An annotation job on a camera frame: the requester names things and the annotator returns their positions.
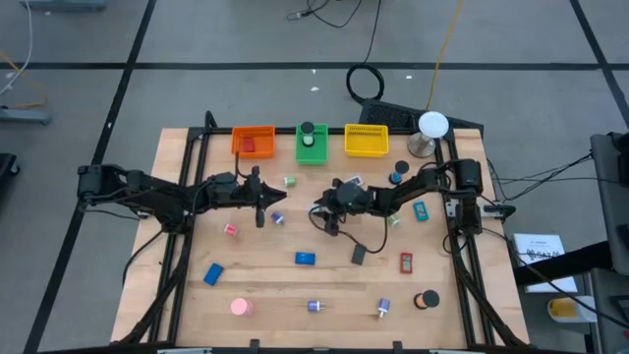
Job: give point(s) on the green USB wall charger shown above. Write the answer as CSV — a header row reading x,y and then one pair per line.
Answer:
x,y
290,181
393,221

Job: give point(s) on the yellow plastic basket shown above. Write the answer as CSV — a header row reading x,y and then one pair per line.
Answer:
x,y
366,142

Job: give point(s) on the black small box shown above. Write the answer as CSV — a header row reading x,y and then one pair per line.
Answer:
x,y
359,255

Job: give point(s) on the red staple box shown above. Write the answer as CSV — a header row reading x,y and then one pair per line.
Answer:
x,y
406,263

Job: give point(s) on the grey floor plate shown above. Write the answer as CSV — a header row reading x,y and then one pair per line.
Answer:
x,y
64,5

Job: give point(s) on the purple USB wall charger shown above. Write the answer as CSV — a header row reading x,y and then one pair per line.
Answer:
x,y
383,305
313,306

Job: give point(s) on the white paper booklet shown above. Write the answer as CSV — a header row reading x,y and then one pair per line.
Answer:
x,y
538,246

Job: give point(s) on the yellow plastic container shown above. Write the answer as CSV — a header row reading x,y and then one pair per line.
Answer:
x,y
562,309

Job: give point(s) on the black perforated panel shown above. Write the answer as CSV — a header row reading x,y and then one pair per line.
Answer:
x,y
388,115

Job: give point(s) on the red small box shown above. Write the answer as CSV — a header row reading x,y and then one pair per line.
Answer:
x,y
248,144

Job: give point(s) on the black metal table frame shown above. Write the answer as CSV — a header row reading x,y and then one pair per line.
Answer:
x,y
285,131

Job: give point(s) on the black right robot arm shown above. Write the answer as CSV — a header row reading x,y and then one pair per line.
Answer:
x,y
417,184

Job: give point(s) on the green plastic basket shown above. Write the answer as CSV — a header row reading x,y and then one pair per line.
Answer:
x,y
319,155

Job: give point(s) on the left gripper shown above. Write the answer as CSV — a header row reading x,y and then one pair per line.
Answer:
x,y
245,194

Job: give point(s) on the grey floor bar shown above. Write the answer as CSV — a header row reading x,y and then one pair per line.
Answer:
x,y
24,117

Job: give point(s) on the orange sand hourglass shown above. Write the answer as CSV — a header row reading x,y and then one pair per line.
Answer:
x,y
430,298

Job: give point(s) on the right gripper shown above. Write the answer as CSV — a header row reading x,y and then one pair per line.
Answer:
x,y
351,196

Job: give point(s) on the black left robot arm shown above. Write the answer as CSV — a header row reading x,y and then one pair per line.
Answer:
x,y
147,189

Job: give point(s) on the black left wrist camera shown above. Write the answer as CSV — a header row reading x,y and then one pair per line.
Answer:
x,y
223,181

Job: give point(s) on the white round object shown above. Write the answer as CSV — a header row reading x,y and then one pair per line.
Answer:
x,y
278,218
313,209

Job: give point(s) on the white sand hourglass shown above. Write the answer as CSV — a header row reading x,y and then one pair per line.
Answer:
x,y
307,140

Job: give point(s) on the teal staple box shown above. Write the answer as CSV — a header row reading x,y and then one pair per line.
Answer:
x,y
421,211

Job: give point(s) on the blue sand hourglass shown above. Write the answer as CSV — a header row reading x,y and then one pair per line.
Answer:
x,y
394,178

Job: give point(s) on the orange plastic basket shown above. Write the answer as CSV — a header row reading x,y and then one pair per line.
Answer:
x,y
260,147

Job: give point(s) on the pink hourglass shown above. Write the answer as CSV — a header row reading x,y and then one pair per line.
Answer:
x,y
240,307

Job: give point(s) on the white mushroom table lamp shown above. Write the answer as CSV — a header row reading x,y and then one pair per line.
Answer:
x,y
432,124

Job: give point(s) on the pink USB wall charger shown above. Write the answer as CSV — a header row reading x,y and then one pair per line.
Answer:
x,y
230,229

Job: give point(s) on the blue small box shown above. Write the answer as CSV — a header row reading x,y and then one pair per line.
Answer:
x,y
213,274
304,258

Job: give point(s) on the black metal beam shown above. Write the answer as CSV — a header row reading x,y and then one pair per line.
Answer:
x,y
545,272

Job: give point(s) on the grey equipment cabinet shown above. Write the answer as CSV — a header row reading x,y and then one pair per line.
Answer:
x,y
607,206
609,314

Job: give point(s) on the white staple box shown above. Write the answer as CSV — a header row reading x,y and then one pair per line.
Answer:
x,y
356,179

